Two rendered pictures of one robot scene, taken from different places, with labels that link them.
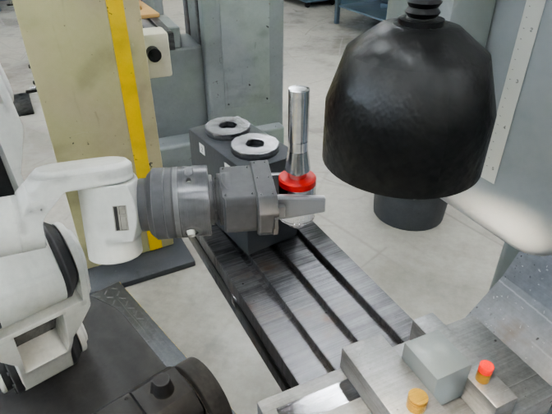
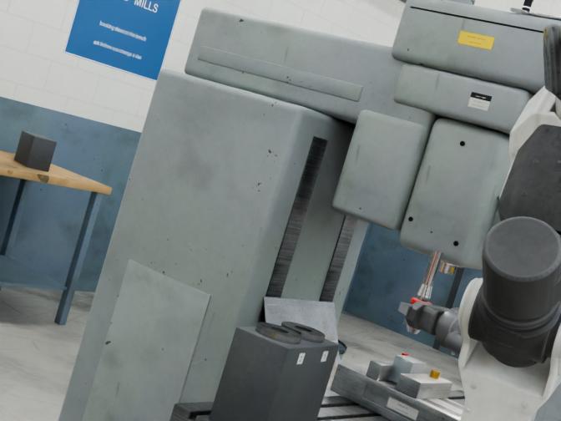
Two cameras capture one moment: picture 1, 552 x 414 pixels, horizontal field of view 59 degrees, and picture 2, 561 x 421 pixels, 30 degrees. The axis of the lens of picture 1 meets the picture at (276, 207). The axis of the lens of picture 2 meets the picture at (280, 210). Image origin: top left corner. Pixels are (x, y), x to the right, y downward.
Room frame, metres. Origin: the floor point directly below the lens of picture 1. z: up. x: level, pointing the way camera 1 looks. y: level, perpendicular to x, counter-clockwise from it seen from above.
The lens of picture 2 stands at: (1.84, 1.83, 1.48)
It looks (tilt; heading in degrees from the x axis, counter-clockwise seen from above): 4 degrees down; 244
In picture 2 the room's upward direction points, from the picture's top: 17 degrees clockwise
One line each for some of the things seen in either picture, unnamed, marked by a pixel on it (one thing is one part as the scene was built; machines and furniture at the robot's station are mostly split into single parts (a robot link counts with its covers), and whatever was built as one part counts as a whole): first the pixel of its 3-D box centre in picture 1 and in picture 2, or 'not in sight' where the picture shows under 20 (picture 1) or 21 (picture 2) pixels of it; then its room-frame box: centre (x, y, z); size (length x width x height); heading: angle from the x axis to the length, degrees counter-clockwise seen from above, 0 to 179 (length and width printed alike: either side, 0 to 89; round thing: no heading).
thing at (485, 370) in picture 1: (484, 372); not in sight; (0.38, -0.25, 1.05); 0.02 x 0.02 x 0.03
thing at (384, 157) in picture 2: not in sight; (399, 174); (0.46, -0.38, 1.47); 0.24 x 0.19 x 0.26; 27
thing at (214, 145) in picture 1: (242, 179); (277, 377); (0.87, 0.07, 1.03); 0.22 x 0.12 x 0.20; 35
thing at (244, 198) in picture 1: (224, 200); (446, 326); (0.52, 0.06, 1.20); 0.13 x 0.12 x 0.10; 8
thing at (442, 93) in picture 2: not in sight; (478, 106); (0.39, -0.24, 1.68); 0.34 x 0.24 x 0.10; 117
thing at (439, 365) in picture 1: (433, 369); (406, 371); (0.39, -0.19, 1.03); 0.06 x 0.05 x 0.06; 25
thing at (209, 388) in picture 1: (201, 398); not in sight; (0.73, 0.18, 0.50); 0.20 x 0.05 x 0.20; 41
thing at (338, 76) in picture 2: not in sight; (325, 76); (0.60, -0.65, 1.66); 0.80 x 0.23 x 0.20; 117
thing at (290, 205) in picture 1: (300, 207); not in sight; (0.50, -0.03, 1.20); 0.06 x 0.02 x 0.03; 98
